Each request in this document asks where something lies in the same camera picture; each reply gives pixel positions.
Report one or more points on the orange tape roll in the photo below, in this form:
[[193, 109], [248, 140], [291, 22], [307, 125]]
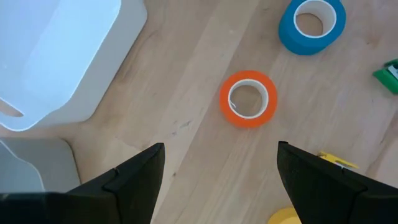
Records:
[[225, 105]]

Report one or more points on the light grey plastic bin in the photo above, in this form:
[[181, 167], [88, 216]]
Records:
[[46, 161]]

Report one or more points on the small green stapler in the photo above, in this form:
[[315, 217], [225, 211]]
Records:
[[384, 77]]

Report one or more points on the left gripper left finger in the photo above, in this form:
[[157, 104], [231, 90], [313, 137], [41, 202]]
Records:
[[93, 205]]

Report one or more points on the yellow tape roll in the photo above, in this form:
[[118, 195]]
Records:
[[284, 216]]

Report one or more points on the white plastic bin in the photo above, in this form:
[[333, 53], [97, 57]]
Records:
[[46, 62]]

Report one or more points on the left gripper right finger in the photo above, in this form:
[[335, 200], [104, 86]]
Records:
[[342, 202]]

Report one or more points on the blue tape roll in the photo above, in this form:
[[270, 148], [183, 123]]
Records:
[[289, 37]]

